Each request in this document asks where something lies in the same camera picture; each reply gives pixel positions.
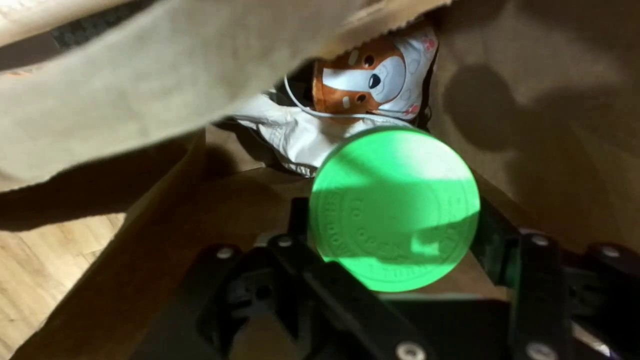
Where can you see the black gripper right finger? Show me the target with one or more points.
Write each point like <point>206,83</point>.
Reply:
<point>565,305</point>

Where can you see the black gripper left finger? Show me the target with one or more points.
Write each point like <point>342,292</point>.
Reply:
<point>325,310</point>

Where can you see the green round lid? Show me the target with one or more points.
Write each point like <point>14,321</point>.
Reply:
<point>398,209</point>

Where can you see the white orange printed pouch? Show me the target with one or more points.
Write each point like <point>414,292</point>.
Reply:
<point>375,85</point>

